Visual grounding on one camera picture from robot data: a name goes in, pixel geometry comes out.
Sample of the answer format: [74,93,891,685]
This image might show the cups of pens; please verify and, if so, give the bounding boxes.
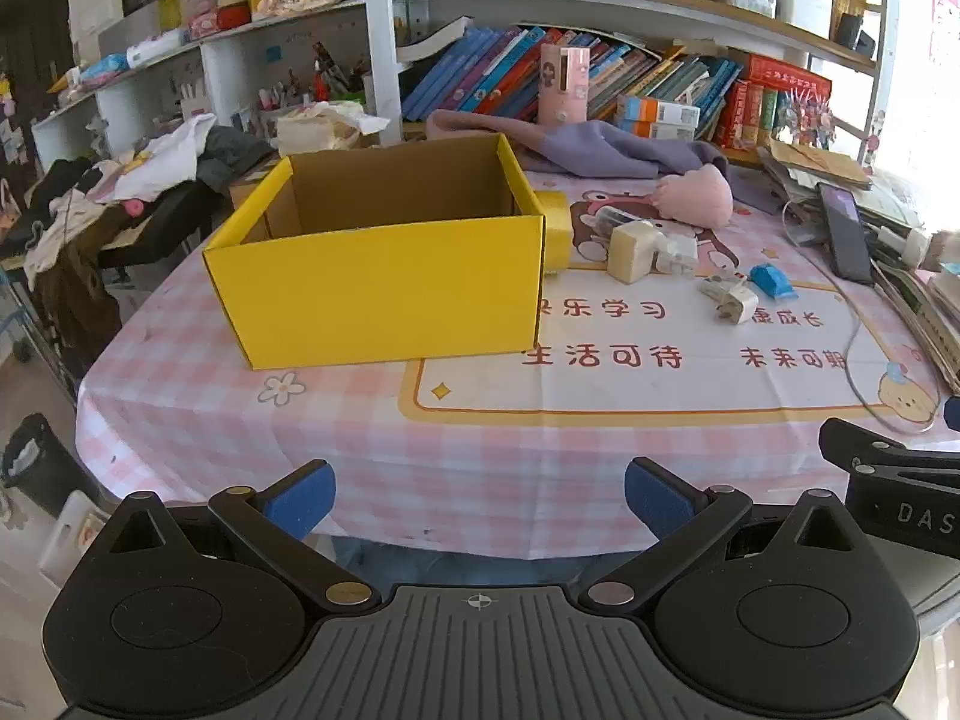
[259,45,370,115]

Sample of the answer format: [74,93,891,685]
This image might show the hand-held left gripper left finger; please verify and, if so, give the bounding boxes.
[105,460,376,612]

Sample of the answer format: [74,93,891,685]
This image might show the dark brown door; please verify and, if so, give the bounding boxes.
[0,0,72,166]

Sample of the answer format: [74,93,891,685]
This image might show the white bookshelf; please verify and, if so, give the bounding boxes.
[30,0,901,170]

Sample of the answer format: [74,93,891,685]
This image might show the pink checked tablecloth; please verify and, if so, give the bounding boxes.
[75,157,960,563]

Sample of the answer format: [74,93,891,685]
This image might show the yellow cardboard box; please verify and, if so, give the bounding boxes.
[201,133,550,371]

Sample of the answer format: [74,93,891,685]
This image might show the pink plush pouch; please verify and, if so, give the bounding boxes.
[651,166,734,228]

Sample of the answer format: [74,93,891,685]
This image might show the black trash bin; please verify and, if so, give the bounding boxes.
[0,412,102,518]

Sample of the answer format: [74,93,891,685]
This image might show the red boxed book set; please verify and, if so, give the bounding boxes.
[712,54,835,151]

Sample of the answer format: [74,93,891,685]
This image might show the cream tissue pack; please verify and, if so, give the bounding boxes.
[276,101,391,158]

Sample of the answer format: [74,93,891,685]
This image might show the white garment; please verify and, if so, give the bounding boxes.
[90,114,218,203]

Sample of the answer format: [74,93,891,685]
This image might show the brown garment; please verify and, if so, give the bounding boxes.
[26,225,125,368]

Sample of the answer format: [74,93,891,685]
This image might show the white cable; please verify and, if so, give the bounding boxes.
[780,195,942,436]

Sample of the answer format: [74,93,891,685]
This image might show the white flat box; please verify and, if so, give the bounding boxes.
[126,28,188,68]

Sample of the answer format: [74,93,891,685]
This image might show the stack of papers and books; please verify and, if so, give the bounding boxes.
[862,187,960,395]

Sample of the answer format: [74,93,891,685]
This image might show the pink tall carton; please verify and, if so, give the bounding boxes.
[540,43,593,126]

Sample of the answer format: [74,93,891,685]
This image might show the black garment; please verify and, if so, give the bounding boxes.
[26,157,106,212]

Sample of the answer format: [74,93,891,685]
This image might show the orange and white carton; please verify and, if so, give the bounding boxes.
[616,94,700,125]
[630,120,695,142]

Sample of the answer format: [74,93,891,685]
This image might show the dark grey garment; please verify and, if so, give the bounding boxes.
[196,126,275,194]

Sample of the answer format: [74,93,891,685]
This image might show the cream printed garment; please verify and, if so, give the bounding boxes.
[22,191,113,278]

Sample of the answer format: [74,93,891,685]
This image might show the wall poster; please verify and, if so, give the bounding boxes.
[930,0,960,65]

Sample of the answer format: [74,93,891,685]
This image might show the brown paper envelopes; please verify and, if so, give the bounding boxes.
[761,139,875,190]

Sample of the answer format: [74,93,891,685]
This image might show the white pen holder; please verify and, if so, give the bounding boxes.
[776,0,835,40]

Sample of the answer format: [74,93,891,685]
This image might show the small white charger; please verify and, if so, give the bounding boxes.
[652,232,700,276]

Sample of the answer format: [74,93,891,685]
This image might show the black smartphone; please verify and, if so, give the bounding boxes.
[817,182,875,286]

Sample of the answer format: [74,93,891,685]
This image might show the cream cube charger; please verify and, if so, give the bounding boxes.
[606,220,661,284]

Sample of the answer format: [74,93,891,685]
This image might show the lavender knit garment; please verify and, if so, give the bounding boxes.
[425,109,785,215]

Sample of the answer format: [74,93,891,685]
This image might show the row of blue books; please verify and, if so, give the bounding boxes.
[401,25,745,125]

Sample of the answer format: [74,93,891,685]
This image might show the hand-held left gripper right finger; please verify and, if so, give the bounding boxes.
[577,456,875,611]

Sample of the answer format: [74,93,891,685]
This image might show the yellow tape roll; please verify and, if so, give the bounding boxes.
[540,191,575,280]

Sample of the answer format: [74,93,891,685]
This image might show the white plug adapter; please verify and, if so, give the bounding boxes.
[699,272,760,326]

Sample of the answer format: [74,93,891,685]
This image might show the blue tissue packet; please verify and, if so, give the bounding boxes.
[79,52,133,88]

